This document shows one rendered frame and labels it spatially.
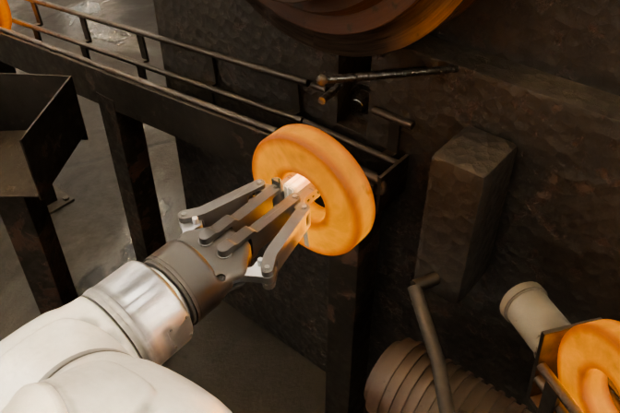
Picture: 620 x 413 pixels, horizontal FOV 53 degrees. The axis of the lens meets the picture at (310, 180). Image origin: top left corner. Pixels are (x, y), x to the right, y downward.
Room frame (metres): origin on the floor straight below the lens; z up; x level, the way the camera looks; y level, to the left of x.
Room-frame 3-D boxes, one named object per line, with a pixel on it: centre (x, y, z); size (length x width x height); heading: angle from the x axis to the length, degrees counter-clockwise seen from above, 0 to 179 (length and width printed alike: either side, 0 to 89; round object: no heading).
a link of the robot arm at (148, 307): (0.36, 0.15, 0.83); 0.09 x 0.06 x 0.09; 50
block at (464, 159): (0.66, -0.21, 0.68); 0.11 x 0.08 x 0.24; 140
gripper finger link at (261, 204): (0.47, 0.07, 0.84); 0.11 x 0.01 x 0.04; 141
